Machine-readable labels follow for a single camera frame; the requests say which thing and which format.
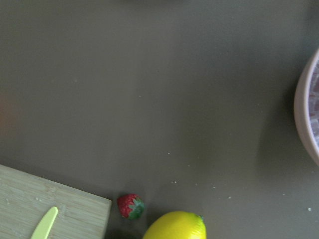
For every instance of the red strawberry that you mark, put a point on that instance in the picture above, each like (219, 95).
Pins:
(130, 206)

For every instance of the upper yellow lemon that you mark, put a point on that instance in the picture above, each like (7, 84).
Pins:
(177, 225)

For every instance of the pink bowl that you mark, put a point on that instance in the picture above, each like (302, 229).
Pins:
(301, 109)

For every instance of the bamboo cutting board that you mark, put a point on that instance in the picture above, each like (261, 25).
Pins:
(25, 198)

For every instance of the yellow plastic knife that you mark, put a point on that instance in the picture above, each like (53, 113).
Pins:
(44, 226)

